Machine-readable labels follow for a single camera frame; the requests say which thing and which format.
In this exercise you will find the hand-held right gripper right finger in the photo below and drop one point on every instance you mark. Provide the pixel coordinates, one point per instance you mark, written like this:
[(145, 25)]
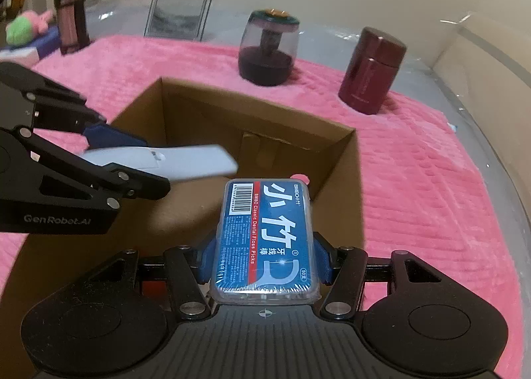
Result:
[(320, 255)]

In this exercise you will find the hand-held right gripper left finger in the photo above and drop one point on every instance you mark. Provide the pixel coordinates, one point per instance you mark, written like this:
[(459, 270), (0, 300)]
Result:
[(206, 259)]

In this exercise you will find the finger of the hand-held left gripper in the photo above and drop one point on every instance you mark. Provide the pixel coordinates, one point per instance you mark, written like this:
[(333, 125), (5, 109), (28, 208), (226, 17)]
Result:
[(112, 136), (124, 183)]

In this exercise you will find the blue dental floss box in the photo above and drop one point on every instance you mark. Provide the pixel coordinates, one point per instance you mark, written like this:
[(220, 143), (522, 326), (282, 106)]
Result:
[(265, 238)]

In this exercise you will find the brown cardboard box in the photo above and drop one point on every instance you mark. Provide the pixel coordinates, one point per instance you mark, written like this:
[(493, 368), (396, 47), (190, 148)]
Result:
[(265, 142)]

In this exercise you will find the pink fleece blanket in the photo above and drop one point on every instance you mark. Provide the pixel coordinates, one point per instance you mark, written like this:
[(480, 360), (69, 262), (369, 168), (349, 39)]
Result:
[(415, 196)]

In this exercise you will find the blue white flat box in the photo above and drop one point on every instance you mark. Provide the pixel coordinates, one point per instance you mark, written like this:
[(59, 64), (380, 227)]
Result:
[(39, 49)]

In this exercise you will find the brown thermos flask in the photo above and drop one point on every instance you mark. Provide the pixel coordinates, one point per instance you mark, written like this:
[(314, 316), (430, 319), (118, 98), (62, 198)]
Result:
[(72, 18)]

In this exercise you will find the green pink plush toy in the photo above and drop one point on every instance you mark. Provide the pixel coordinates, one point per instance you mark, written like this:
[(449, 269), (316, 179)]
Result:
[(27, 26)]

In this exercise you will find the dark clear jar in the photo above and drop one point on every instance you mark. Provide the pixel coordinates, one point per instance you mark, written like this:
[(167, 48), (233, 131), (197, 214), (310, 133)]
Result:
[(269, 51)]

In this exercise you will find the maroon canister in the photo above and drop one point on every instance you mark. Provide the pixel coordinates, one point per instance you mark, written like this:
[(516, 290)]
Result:
[(371, 72)]

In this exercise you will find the clear plastic sheet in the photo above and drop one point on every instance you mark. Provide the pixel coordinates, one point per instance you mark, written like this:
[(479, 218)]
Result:
[(485, 55)]

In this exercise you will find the silver picture frame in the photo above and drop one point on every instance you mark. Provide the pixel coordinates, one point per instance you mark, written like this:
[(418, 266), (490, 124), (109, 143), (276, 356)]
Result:
[(178, 16)]

